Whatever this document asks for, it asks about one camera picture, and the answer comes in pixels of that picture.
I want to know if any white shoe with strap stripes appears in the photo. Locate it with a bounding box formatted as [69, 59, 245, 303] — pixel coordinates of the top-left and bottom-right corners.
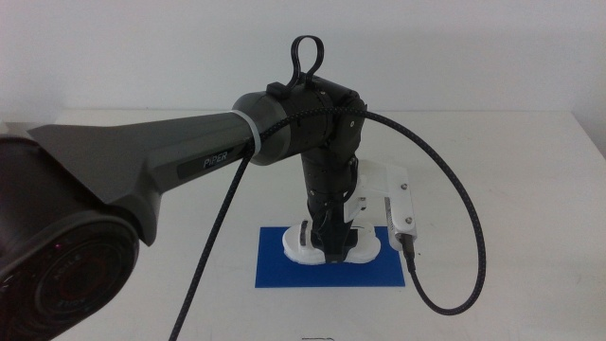
[281, 222, 382, 265]

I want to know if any blue rectangular mat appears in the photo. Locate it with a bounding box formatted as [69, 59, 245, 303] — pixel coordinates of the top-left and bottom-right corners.
[254, 225, 406, 289]

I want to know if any white zip tie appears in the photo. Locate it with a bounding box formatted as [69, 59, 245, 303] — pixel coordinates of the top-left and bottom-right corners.
[230, 108, 263, 155]

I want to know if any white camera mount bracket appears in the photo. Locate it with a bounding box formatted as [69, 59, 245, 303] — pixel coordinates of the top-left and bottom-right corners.
[343, 159, 412, 229]

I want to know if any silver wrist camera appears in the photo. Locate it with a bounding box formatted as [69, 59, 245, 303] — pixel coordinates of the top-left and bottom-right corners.
[385, 194, 420, 253]

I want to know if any black braided cable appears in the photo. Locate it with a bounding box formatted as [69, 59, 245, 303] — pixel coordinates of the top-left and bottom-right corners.
[168, 106, 488, 341]

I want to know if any thin black looped cable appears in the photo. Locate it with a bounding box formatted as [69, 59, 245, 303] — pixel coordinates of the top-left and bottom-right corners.
[288, 34, 327, 90]

